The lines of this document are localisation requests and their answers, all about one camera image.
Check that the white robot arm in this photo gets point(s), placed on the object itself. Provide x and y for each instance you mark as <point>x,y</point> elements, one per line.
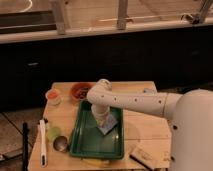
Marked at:
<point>191,116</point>

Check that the blue sponge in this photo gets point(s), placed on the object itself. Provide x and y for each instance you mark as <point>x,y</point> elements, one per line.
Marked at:
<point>108,125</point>

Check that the wooden block brush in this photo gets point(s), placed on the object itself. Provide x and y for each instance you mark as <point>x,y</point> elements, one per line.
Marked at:
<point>143,158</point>

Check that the grey blue cloth piece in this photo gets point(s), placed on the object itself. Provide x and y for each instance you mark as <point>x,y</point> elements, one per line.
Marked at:
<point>146,90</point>

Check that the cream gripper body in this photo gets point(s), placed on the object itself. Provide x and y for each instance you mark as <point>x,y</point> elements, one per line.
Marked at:
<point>101,119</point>

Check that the black pole stand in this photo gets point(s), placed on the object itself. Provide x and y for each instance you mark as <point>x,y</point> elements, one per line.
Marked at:
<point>25,147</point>

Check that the white long-handled brush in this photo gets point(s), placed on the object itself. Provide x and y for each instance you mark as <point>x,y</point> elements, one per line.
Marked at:
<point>43,143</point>

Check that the orange bowl with food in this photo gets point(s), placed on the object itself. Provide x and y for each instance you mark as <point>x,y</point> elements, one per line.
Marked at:
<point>79,90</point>

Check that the small metal bowl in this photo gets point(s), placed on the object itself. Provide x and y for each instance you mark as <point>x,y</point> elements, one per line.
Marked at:
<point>61,144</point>

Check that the green plastic tray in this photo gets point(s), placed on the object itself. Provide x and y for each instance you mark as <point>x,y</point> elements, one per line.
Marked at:
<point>87,141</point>

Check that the green plastic cup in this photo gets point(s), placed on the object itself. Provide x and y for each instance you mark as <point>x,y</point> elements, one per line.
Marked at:
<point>53,133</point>

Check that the small cup with orange lid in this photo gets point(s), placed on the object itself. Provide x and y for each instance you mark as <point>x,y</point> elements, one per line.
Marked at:
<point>53,96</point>

